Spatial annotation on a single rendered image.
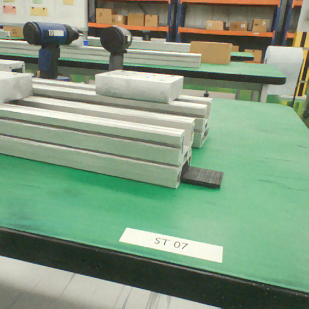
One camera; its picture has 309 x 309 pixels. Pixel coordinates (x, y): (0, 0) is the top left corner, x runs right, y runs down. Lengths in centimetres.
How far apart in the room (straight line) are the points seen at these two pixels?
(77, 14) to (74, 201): 343
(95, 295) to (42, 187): 66
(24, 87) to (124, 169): 27
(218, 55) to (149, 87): 199
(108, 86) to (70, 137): 19
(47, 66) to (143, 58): 133
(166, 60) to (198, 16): 895
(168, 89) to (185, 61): 158
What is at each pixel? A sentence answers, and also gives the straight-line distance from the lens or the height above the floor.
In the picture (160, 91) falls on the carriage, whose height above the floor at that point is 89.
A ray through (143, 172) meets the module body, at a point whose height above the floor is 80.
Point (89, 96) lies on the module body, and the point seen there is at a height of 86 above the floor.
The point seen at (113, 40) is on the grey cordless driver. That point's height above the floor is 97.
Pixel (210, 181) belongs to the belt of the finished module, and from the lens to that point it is 48.
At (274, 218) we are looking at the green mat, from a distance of 44.
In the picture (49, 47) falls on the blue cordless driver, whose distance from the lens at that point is 98.
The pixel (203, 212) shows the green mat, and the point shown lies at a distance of 42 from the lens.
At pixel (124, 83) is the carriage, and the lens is 65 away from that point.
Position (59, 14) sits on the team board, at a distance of 389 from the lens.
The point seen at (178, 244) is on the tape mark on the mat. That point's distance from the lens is 36.
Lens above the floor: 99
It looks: 22 degrees down
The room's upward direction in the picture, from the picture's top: 3 degrees clockwise
